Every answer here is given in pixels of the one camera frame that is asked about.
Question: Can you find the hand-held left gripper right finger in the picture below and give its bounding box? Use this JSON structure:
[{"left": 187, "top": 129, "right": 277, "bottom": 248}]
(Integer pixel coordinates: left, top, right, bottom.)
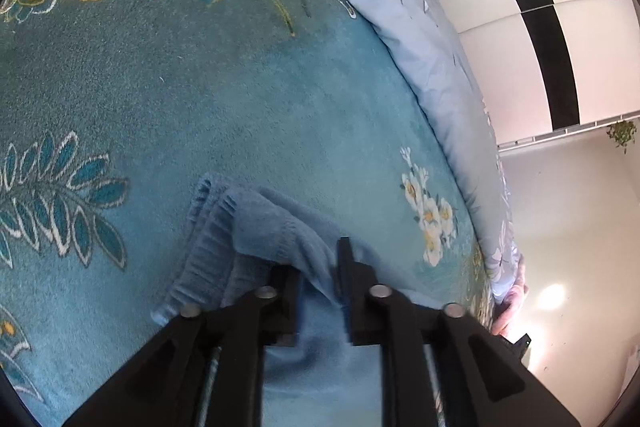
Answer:
[{"left": 336, "top": 237, "right": 581, "bottom": 427}]

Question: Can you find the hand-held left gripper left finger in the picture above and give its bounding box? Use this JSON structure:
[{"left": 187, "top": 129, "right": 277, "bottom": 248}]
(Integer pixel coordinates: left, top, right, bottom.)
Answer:
[{"left": 62, "top": 264, "right": 303, "bottom": 427}]

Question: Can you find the blue knit sweater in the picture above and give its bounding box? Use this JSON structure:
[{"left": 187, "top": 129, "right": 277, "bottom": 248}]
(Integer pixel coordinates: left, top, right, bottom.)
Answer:
[{"left": 150, "top": 173, "right": 451, "bottom": 427}]

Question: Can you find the pale pink garment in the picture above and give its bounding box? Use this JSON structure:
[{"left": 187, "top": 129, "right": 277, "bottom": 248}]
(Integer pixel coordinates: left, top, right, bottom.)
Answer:
[{"left": 491, "top": 254, "right": 529, "bottom": 338}]

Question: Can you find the teal floral plush blanket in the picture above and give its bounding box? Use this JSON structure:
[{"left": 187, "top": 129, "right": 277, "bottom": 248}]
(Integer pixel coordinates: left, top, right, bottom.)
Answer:
[{"left": 0, "top": 0, "right": 496, "bottom": 418}]

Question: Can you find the light blue floral quilt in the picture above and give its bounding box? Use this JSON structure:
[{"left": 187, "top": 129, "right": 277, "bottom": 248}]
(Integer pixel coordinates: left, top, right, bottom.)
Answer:
[{"left": 272, "top": 0, "right": 521, "bottom": 303}]

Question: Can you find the white black sliding wardrobe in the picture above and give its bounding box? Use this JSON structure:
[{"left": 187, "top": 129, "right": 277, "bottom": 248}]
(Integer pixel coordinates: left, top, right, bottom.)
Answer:
[{"left": 420, "top": 0, "right": 640, "bottom": 152}]

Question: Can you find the green hanging plant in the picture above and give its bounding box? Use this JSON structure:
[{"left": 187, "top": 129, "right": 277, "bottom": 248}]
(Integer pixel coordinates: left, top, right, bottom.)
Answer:
[{"left": 606, "top": 121, "right": 638, "bottom": 154}]

